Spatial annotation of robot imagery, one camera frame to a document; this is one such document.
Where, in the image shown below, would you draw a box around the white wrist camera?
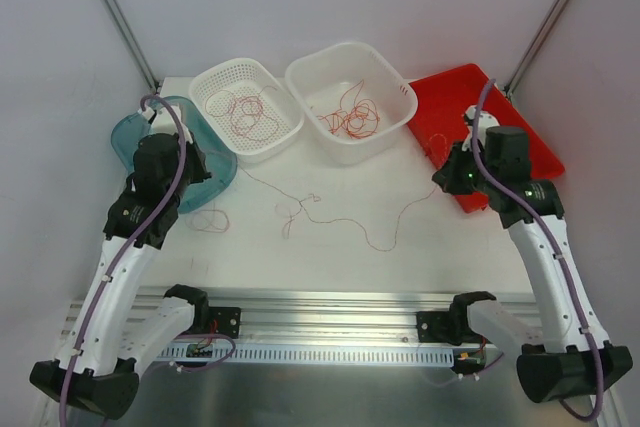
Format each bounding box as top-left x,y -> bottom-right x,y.
135,104 -> 194,141
460,105 -> 499,148

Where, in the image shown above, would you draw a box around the right aluminium frame post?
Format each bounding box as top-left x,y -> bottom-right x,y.
503,0 -> 572,100

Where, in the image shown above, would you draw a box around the red plastic tray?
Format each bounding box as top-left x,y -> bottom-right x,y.
408,64 -> 565,181

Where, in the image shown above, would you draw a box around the white slotted cable duct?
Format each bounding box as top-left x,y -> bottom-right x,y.
157,341 -> 454,368

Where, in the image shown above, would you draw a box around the white perforated plastic basket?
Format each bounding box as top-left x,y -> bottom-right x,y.
188,58 -> 304,164

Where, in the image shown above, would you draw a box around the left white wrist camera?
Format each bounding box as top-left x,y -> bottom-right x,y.
135,104 -> 194,141

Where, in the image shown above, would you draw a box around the aluminium frame post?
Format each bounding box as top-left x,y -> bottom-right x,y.
503,0 -> 572,100
100,0 -> 160,92

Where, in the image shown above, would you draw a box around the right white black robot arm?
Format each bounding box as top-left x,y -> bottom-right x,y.
418,126 -> 633,403

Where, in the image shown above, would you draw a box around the aluminium mounting rail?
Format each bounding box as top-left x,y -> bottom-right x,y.
64,286 -> 541,343

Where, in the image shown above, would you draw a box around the orange wire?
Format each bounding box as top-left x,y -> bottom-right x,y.
309,77 -> 381,141

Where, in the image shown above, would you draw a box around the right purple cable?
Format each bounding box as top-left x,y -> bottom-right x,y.
472,77 -> 606,422

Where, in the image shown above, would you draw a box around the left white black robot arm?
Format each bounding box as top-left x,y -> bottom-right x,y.
29,133 -> 211,420

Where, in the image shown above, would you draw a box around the teal transparent plastic tub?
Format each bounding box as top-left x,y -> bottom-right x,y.
111,96 -> 237,215

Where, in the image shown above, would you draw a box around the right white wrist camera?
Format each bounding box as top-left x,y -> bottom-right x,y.
460,105 -> 499,148

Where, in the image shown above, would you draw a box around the white plastic tub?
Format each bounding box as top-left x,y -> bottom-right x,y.
285,41 -> 418,165

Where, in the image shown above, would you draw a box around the orange thin wires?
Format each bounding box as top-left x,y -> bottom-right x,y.
234,132 -> 451,253

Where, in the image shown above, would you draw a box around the left aluminium frame post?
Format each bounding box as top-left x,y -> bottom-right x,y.
100,0 -> 160,92

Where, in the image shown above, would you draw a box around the red wire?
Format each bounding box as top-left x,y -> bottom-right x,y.
202,84 -> 289,143

